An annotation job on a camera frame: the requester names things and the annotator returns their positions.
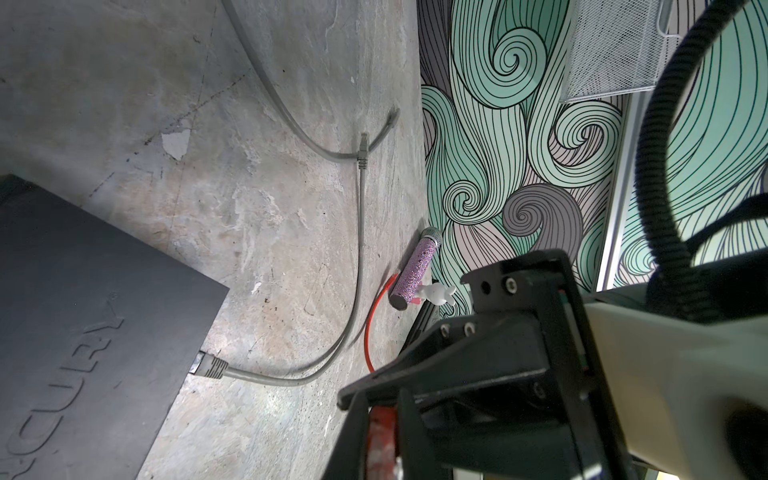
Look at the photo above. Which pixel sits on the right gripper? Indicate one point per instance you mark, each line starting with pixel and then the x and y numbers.
pixel 515 389

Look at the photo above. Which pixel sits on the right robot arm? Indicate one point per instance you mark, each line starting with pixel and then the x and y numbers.
pixel 690 399

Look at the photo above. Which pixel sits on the white bunny pink figurine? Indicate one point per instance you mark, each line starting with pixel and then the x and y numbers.
pixel 437 294

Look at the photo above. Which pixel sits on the glittery purple microphone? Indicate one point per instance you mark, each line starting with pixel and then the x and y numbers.
pixel 408 281

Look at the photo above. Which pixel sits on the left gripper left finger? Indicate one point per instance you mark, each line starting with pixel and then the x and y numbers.
pixel 347 460

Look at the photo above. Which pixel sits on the black network switch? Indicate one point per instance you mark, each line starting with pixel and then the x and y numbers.
pixel 98 333

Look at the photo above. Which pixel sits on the aluminium rail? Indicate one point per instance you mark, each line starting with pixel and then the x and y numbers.
pixel 621 188

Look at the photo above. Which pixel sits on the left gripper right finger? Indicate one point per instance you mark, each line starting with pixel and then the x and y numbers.
pixel 415 447

